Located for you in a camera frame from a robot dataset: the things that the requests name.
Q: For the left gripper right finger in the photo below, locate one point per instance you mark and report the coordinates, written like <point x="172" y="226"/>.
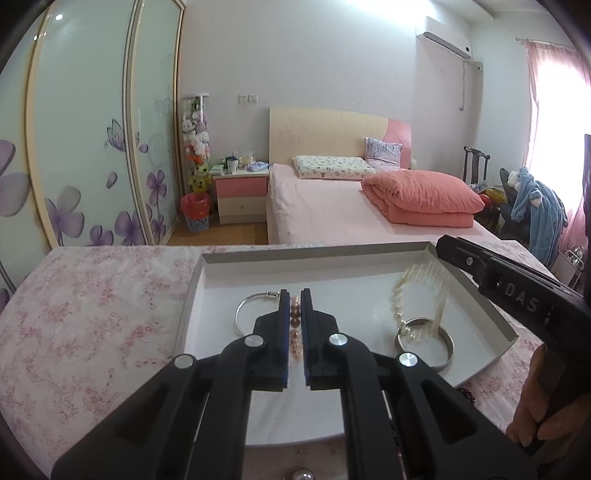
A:
<point x="402" y="419"/>

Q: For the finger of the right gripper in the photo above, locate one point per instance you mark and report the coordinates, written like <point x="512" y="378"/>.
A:
<point x="469" y="257"/>

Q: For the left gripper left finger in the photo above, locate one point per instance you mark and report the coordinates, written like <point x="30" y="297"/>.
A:
<point x="189" y="420"/>

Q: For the wide silver bangle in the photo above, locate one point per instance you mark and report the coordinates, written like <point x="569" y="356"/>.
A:
<point x="427" y="340"/>

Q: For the thin silver bangle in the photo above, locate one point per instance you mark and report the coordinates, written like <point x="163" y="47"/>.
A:
<point x="252" y="307"/>

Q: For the right hand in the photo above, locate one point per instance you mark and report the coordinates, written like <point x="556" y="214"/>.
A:
<point x="529" y="419"/>

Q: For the folded salmon duvet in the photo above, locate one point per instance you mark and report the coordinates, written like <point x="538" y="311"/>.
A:
<point x="423" y="198"/>

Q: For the grey cardboard tray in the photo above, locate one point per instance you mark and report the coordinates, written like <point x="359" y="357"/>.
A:
<point x="352" y="283"/>

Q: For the blue plush robe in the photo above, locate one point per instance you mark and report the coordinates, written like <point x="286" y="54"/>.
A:
<point x="547" y="215"/>

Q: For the dark wooden chair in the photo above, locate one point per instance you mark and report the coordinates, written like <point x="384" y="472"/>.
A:
<point x="476" y="164"/>

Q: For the purple patterned pillow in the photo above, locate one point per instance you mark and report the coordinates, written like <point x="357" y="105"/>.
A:
<point x="383" y="156"/>

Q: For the floral pink tablecloth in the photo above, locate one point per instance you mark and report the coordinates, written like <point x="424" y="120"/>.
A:
<point x="90" y="325"/>

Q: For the pink curtain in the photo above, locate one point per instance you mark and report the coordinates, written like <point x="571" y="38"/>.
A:
<point x="559" y="82"/>

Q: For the floral white pillow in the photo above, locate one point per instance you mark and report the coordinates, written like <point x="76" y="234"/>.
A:
<point x="332" y="167"/>

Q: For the bed with pink sheet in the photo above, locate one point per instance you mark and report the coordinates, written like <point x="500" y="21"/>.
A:
<point x="335" y="212"/>

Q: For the beige pink headboard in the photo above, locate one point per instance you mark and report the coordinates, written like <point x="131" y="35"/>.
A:
<point x="297" y="131"/>

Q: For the white air conditioner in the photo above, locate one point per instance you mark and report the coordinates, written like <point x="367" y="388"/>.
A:
<point x="446" y="37"/>

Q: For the red waste basket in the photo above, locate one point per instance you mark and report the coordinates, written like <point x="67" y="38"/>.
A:
<point x="195" y="208"/>

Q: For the pink bedside table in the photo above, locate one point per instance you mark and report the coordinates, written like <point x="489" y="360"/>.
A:
<point x="241" y="197"/>

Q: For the plush toy display tube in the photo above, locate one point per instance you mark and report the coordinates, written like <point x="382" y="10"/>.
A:
<point x="195" y="143"/>

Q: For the sliding wardrobe with flowers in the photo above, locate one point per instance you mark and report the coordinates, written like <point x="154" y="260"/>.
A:
<point x="89" y="132"/>

